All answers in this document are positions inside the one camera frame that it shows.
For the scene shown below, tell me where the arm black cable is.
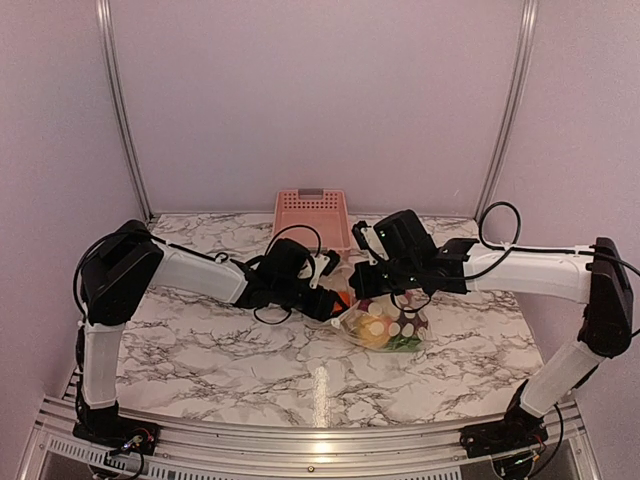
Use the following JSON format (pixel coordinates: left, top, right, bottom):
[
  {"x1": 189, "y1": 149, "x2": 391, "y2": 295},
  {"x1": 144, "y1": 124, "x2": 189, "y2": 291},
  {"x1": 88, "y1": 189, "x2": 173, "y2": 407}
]
[
  {"x1": 389, "y1": 200, "x2": 640, "y2": 321},
  {"x1": 252, "y1": 224, "x2": 324, "y2": 325}
]

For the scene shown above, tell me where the right aluminium frame post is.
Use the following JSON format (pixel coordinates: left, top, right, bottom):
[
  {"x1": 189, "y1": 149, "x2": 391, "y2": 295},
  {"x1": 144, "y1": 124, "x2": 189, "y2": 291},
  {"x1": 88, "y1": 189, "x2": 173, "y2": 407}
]
[{"x1": 474, "y1": 0, "x2": 539, "y2": 221}]

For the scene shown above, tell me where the clear zip top bag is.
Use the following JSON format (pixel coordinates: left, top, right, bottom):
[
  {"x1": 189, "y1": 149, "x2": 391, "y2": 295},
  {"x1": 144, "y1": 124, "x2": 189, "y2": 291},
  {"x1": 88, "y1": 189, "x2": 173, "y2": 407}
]
[{"x1": 319, "y1": 265, "x2": 435, "y2": 352}]

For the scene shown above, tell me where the orange fake orange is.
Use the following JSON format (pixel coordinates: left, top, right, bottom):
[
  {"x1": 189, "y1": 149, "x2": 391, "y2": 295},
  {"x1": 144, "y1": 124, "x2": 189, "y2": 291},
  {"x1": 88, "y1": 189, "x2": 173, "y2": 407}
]
[{"x1": 333, "y1": 291, "x2": 351, "y2": 315}]

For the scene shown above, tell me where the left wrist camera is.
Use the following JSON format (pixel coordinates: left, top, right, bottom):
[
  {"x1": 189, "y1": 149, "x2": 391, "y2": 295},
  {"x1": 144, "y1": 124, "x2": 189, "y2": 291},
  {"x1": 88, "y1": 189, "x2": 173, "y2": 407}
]
[{"x1": 307, "y1": 250, "x2": 340, "y2": 289}]

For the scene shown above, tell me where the yellow fake lemon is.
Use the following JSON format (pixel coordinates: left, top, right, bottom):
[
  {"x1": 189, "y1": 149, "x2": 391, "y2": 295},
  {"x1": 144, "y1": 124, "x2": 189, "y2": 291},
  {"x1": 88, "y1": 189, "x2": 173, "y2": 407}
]
[{"x1": 355, "y1": 314, "x2": 393, "y2": 349}]

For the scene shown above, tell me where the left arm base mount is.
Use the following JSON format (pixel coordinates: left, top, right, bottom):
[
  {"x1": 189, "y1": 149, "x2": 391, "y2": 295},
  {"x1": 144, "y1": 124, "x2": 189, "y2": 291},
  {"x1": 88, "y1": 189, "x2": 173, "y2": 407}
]
[{"x1": 73, "y1": 416, "x2": 160, "y2": 455}]

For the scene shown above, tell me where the pink plastic basket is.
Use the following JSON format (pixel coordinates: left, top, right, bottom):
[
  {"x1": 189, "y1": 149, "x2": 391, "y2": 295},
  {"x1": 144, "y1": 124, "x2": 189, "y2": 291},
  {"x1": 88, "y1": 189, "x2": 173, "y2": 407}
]
[{"x1": 272, "y1": 189, "x2": 351, "y2": 254}]

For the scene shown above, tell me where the green fake leafy vegetable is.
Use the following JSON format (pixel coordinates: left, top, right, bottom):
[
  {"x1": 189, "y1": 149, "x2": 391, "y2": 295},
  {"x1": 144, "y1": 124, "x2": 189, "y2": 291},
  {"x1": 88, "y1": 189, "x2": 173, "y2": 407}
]
[{"x1": 386, "y1": 334, "x2": 422, "y2": 352}]

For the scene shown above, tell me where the front aluminium rail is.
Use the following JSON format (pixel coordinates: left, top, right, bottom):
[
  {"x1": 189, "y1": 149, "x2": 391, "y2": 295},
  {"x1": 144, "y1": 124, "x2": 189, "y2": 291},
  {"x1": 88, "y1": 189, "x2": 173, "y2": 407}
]
[{"x1": 19, "y1": 404, "x2": 601, "y2": 480}]

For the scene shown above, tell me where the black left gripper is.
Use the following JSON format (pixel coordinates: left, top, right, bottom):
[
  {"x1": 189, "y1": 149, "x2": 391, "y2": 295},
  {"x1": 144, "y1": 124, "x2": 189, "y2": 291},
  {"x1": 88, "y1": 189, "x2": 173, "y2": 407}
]
[{"x1": 273, "y1": 278, "x2": 348, "y2": 323}]

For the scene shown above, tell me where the aluminium frame post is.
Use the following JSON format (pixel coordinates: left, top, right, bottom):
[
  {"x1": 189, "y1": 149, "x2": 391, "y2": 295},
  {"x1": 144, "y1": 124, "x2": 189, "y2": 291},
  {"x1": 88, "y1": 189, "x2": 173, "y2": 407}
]
[
  {"x1": 474, "y1": 0, "x2": 539, "y2": 221},
  {"x1": 95, "y1": 0, "x2": 154, "y2": 222}
]

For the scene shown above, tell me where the left aluminium frame post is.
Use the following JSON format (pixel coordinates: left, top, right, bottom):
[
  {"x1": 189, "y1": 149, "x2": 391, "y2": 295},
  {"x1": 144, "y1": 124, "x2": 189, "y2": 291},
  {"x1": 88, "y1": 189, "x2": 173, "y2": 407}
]
[{"x1": 95, "y1": 0, "x2": 154, "y2": 222}]

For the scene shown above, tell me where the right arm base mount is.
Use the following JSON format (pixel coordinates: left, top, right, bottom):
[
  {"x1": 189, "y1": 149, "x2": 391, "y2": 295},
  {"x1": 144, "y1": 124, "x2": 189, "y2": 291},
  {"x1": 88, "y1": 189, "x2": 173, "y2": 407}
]
[{"x1": 460, "y1": 420, "x2": 548, "y2": 458}]

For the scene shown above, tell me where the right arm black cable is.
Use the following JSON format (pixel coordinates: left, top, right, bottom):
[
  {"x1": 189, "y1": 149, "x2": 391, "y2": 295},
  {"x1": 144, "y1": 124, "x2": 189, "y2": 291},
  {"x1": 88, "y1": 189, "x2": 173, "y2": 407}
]
[{"x1": 389, "y1": 200, "x2": 640, "y2": 321}]

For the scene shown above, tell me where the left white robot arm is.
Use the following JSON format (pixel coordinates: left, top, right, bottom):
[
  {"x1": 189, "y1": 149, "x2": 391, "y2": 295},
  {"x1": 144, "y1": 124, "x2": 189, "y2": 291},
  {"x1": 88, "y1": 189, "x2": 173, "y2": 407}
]
[{"x1": 72, "y1": 220, "x2": 348, "y2": 449}]

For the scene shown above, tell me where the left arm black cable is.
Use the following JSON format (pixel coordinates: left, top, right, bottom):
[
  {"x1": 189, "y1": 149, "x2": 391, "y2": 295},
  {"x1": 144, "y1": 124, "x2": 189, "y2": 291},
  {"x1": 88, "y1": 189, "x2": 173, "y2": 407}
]
[{"x1": 252, "y1": 224, "x2": 324, "y2": 325}]

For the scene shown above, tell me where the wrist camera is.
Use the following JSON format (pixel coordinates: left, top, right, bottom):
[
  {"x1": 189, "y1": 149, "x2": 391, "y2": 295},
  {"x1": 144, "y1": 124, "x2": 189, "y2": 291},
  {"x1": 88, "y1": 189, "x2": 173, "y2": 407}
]
[
  {"x1": 307, "y1": 250, "x2": 340, "y2": 289},
  {"x1": 352, "y1": 220, "x2": 388, "y2": 265}
]

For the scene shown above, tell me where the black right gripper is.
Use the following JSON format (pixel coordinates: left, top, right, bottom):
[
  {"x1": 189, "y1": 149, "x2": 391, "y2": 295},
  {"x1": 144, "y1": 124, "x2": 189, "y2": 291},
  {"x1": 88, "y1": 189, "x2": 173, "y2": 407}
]
[{"x1": 349, "y1": 257, "x2": 422, "y2": 299}]

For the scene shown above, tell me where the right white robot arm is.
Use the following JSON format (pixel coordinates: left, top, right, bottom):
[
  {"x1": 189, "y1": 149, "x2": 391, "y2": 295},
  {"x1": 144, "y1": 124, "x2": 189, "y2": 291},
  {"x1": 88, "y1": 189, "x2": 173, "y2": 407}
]
[{"x1": 349, "y1": 210, "x2": 639, "y2": 455}]

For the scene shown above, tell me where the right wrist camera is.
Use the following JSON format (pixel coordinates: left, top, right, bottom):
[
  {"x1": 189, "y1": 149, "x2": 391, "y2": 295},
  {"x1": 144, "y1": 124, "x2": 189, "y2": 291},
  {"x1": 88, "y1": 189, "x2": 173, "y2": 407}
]
[{"x1": 352, "y1": 220, "x2": 388, "y2": 265}]

